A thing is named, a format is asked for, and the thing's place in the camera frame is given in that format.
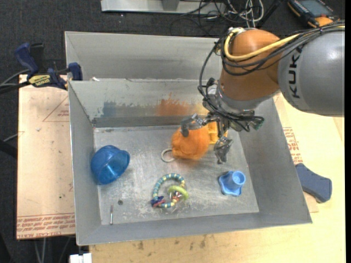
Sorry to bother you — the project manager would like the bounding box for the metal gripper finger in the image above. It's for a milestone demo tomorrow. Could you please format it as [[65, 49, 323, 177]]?
[[223, 138, 234, 159], [214, 141, 225, 164]]

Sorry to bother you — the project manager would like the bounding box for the yellow toy block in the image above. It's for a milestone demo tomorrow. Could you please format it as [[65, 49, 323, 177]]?
[[207, 121, 228, 145]]

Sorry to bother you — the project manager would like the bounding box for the orange plush toy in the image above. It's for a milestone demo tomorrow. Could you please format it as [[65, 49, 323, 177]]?
[[171, 122, 213, 161]]

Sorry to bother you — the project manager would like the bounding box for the blue cup with star base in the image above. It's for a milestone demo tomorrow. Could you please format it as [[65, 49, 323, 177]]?
[[218, 170, 246, 197]]

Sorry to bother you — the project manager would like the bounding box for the grey metal bin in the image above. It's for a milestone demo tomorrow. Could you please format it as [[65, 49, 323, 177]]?
[[65, 31, 313, 246]]

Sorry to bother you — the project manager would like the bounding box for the dark blue curved pad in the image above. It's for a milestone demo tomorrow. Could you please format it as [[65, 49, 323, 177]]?
[[295, 162, 333, 204]]

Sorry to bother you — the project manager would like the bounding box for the blue plastic bowl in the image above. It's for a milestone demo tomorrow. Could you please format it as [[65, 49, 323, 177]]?
[[90, 145, 131, 186]]

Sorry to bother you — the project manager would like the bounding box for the brown cardboard board red print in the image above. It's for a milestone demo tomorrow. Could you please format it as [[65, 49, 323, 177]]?
[[16, 74, 320, 241]]

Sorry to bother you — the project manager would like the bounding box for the white plastic ring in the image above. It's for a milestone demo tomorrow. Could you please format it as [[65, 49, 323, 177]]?
[[161, 149, 177, 163]]

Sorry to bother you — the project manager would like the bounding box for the colourful ring rattle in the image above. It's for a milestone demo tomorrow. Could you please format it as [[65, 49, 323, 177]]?
[[150, 173, 190, 209]]

